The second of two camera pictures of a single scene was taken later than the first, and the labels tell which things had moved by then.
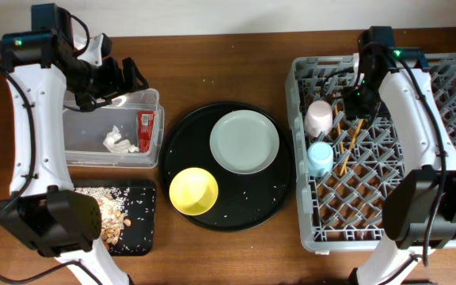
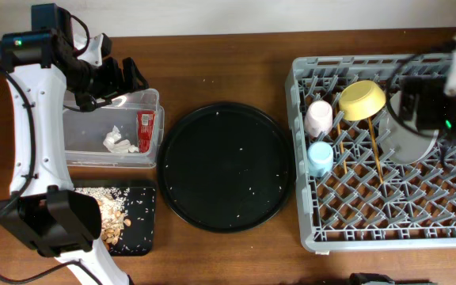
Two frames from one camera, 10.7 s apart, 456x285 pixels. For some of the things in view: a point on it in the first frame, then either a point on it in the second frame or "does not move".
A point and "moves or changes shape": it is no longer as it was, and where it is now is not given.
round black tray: [244, 200] does not move
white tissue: [121, 146] does not move
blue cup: [320, 158] does not move
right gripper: [352, 107] to [433, 100]
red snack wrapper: [146, 123] does not move
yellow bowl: [193, 191] moves or changes shape
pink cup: [318, 117] does not move
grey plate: [244, 142] to [398, 144]
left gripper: [115, 83] does not move
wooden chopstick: [338, 123] to [342, 148]
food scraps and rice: [112, 209] does not move
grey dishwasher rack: [340, 162] does not move
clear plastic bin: [127, 133] does not move
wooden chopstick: [347, 157] to [376, 150]
